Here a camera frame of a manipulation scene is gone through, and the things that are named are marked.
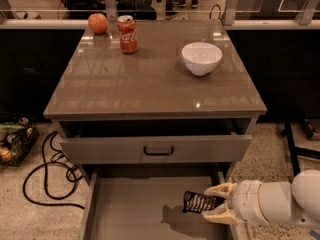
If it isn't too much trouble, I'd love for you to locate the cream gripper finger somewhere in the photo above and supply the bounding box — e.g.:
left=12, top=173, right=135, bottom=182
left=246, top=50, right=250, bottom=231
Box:
left=204, top=182, right=237, bottom=200
left=201, top=203, right=239, bottom=225

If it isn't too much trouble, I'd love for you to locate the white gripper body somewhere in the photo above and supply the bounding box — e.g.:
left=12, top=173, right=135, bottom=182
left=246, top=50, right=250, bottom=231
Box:
left=231, top=180, right=268, bottom=225

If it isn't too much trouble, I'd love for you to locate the dark chocolate rxbar wrapper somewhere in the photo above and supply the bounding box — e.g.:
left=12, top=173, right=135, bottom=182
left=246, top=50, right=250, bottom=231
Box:
left=182, top=191, right=224, bottom=214

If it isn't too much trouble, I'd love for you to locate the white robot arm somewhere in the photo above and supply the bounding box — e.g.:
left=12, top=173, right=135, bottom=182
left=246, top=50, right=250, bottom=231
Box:
left=202, top=170, right=320, bottom=229

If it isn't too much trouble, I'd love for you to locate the grey top drawer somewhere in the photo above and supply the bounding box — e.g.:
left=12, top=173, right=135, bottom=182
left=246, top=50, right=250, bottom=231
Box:
left=61, top=132, right=252, bottom=164

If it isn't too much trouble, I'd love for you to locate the grey open middle drawer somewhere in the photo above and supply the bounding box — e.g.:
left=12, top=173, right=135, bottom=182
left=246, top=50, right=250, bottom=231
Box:
left=79, top=173, right=234, bottom=240

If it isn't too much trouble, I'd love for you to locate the grey drawer cabinet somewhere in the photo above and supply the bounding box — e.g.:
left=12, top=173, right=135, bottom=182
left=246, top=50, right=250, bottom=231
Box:
left=43, top=19, right=268, bottom=240

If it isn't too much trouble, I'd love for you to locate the black stand leg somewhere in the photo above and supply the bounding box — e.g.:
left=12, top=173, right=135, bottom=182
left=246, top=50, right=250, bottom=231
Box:
left=281, top=122, right=320, bottom=176

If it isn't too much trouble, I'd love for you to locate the white ceramic bowl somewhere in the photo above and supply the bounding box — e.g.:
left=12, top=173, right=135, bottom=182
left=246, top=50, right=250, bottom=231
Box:
left=182, top=42, right=223, bottom=76

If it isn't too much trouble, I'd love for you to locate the red coca-cola can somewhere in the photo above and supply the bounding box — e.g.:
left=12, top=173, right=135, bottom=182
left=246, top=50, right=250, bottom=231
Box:
left=117, top=15, right=138, bottom=54

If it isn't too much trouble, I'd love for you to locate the red apple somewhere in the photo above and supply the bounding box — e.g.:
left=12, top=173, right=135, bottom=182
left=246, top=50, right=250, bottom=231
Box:
left=88, top=13, right=108, bottom=34

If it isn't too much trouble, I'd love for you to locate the black office chair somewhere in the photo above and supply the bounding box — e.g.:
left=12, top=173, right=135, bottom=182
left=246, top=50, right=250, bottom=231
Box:
left=64, top=0, right=99, bottom=19

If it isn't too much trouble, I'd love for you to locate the black drawer handle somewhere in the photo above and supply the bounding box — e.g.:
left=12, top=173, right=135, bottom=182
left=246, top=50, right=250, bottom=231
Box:
left=143, top=146, right=175, bottom=157

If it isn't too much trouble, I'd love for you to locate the black floor cable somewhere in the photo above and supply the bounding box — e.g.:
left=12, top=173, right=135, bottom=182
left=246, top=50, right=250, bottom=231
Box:
left=22, top=130, right=86, bottom=210

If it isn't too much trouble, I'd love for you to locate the metal railing post right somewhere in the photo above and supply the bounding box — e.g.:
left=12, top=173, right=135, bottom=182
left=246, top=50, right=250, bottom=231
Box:
left=223, top=0, right=239, bottom=26

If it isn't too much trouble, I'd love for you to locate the metal railing post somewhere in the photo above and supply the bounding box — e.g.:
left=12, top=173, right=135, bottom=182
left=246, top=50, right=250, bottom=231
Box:
left=104, top=0, right=118, bottom=22
left=223, top=0, right=239, bottom=26

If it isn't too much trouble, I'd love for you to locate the black wire basket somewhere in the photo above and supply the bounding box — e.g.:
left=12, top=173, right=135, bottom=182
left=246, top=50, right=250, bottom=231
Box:
left=0, top=117, right=39, bottom=167

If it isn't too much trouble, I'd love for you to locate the metal railing post left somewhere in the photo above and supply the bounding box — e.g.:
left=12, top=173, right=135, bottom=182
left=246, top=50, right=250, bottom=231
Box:
left=104, top=0, right=118, bottom=22

